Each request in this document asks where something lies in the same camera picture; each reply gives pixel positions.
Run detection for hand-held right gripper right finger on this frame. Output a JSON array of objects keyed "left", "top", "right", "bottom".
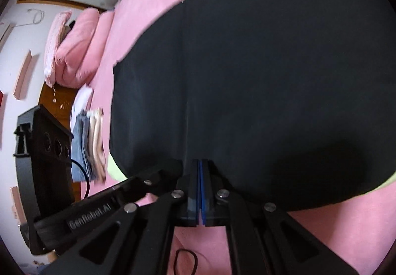
[{"left": 202, "top": 159, "right": 359, "bottom": 275}]

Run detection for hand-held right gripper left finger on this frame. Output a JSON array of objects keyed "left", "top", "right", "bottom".
[{"left": 40, "top": 159, "right": 201, "bottom": 275}]

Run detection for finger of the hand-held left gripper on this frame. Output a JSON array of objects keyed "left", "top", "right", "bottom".
[{"left": 113, "top": 167, "right": 184, "bottom": 206}]

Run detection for green and black jacket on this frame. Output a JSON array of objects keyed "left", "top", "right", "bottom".
[{"left": 107, "top": 0, "right": 396, "bottom": 212}]

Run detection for folded blue jeans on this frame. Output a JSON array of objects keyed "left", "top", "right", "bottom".
[{"left": 71, "top": 109, "right": 93, "bottom": 183}]

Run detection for folded beige garment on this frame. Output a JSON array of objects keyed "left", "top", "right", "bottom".
[{"left": 87, "top": 108, "right": 107, "bottom": 183}]

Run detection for wooden headboard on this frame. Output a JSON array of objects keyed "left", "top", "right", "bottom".
[{"left": 39, "top": 83, "right": 78, "bottom": 139}]

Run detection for white printed pillow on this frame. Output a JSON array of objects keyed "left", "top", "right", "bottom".
[{"left": 73, "top": 85, "right": 94, "bottom": 115}]

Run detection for folded pink quilt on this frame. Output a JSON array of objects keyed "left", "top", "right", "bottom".
[{"left": 54, "top": 9, "right": 115, "bottom": 88}]

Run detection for pink pillow with lace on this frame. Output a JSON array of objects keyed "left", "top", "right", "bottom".
[{"left": 43, "top": 10, "right": 73, "bottom": 87}]

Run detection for white air conditioner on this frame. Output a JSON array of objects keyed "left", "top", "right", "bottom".
[{"left": 0, "top": 23, "right": 16, "bottom": 50}]

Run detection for pink bed blanket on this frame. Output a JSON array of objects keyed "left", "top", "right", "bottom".
[{"left": 74, "top": 0, "right": 396, "bottom": 275}]

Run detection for wooden wall shelf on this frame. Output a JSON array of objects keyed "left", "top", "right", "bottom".
[
  {"left": 14, "top": 49, "right": 33, "bottom": 99},
  {"left": 9, "top": 187, "right": 19, "bottom": 220}
]

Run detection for grey wall cable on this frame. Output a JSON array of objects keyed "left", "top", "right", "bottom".
[{"left": 15, "top": 9, "right": 44, "bottom": 28}]

